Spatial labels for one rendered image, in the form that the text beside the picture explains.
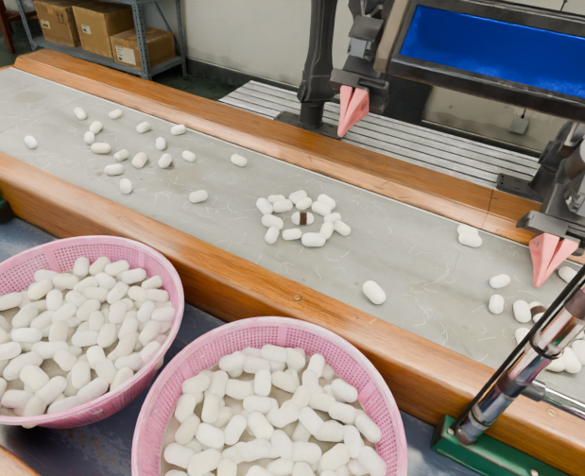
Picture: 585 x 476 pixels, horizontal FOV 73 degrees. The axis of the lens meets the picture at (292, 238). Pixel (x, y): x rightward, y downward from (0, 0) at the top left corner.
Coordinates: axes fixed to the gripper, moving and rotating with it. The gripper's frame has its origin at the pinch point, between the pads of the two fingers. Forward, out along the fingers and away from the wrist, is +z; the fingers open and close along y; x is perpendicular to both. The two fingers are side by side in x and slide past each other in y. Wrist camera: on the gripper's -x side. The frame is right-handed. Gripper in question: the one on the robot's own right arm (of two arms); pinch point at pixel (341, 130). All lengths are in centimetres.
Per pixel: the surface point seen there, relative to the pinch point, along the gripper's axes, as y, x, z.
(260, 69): -125, 174, -101
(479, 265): 28.9, 4.8, 12.9
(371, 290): 15.5, -7.1, 23.9
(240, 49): -141, 166, -107
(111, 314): -12.5, -19.0, 40.2
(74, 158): -46, -4, 22
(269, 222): -3.9, -3.4, 19.9
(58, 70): -79, 10, 2
